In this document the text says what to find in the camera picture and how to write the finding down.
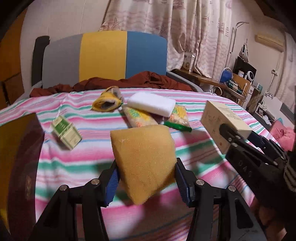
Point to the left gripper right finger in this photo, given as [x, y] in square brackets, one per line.
[186, 181]

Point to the orange wooden wardrobe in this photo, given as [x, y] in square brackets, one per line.
[11, 77]

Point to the white carton on desk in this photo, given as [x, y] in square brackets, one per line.
[188, 62]

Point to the pink patterned curtain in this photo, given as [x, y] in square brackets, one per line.
[200, 27]

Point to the gold metal tin box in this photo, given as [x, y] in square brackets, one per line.
[21, 143]

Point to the Weidan snack packet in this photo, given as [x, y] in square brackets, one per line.
[178, 119]
[138, 118]

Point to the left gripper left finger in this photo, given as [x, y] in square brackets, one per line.
[109, 180]

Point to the white air conditioner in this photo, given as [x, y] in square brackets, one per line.
[270, 42]

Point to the white foam block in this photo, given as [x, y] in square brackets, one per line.
[152, 103]

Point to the yellow grey glove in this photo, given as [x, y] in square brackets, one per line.
[109, 100]

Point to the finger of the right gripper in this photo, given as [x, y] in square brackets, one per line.
[269, 147]
[231, 136]

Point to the green white small carton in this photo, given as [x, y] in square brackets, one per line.
[66, 132]

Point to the dark red blanket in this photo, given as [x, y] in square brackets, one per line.
[144, 79]

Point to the yellow sponge block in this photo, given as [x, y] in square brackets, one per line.
[146, 159]

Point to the wooden bedside desk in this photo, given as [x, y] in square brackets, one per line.
[210, 85]

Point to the blue desk lamp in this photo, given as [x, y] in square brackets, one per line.
[226, 75]

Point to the grey yellow blue headboard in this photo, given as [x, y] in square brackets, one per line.
[108, 54]

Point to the black rolled mat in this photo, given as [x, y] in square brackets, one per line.
[37, 60]

